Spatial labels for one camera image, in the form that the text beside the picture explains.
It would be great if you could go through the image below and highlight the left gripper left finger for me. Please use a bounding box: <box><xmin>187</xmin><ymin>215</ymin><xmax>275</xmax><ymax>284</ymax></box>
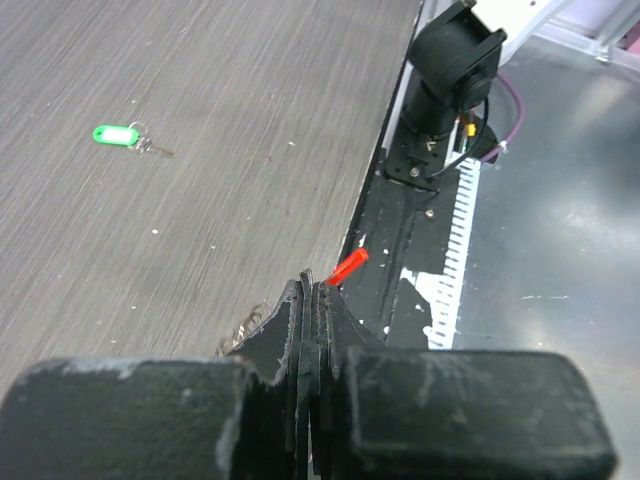
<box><xmin>1</xmin><ymin>282</ymin><xmax>309</xmax><ymax>479</ymax></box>

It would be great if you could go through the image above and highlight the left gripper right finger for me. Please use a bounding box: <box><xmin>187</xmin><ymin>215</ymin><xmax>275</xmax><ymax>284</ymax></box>
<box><xmin>312</xmin><ymin>283</ymin><xmax>618</xmax><ymax>479</ymax></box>

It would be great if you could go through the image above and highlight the keyring bunch with red tag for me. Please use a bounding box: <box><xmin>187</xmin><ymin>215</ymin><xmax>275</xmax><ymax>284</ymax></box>
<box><xmin>215</xmin><ymin>247</ymin><xmax>369</xmax><ymax>356</ymax></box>

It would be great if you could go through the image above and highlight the key with green tag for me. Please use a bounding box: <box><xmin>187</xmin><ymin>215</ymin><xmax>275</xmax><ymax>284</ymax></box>
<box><xmin>92</xmin><ymin>122</ymin><xmax>175</xmax><ymax>158</ymax></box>

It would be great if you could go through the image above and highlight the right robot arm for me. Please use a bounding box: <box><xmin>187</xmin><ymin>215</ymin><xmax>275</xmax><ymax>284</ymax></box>
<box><xmin>384</xmin><ymin>1</ymin><xmax>566</xmax><ymax>191</ymax></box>

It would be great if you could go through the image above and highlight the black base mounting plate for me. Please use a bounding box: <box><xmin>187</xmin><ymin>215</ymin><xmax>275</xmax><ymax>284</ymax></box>
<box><xmin>318</xmin><ymin>149</ymin><xmax>459</xmax><ymax>350</ymax></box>

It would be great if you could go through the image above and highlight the white slotted cable duct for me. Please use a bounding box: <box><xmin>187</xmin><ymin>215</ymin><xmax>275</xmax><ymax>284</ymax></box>
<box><xmin>425</xmin><ymin>159</ymin><xmax>481</xmax><ymax>350</ymax></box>

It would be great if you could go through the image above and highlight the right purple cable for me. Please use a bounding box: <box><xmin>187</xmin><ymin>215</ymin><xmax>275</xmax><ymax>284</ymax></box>
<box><xmin>479</xmin><ymin>72</ymin><xmax>526</xmax><ymax>166</ymax></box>

